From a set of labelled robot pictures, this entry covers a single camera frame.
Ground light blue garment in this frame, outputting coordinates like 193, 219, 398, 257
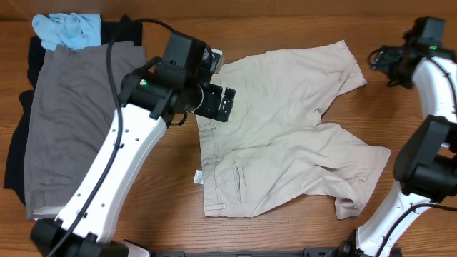
32, 12, 101, 51

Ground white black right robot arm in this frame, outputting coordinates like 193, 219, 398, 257
330, 16, 456, 256

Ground grey shorts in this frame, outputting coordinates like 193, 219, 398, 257
24, 41, 146, 219

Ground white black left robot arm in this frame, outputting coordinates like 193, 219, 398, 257
31, 31, 235, 257

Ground beige khaki shorts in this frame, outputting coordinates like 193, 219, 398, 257
197, 41, 391, 219

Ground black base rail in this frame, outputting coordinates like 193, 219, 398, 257
123, 241, 343, 257

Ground black garment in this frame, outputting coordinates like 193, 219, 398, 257
4, 14, 143, 203

